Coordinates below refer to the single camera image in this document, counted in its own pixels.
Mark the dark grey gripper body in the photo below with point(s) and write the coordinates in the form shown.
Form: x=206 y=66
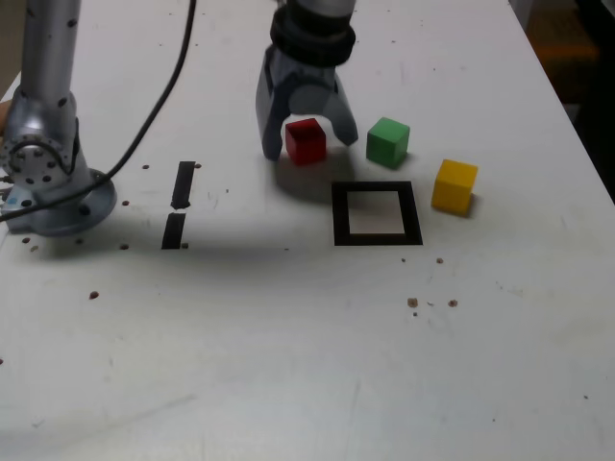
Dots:
x=307 y=74

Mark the red cube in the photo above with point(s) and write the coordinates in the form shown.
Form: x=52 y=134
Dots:
x=307 y=144

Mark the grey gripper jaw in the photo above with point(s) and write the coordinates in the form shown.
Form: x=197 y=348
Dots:
x=269 y=115
x=312 y=101

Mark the black tape square outline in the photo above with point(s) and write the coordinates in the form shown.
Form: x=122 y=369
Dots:
x=410 y=216

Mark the black tape strip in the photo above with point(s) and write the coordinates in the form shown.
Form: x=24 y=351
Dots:
x=185 y=185

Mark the green cube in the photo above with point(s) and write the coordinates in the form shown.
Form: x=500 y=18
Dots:
x=384 y=144

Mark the yellow cube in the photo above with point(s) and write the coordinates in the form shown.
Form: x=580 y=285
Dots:
x=454 y=187

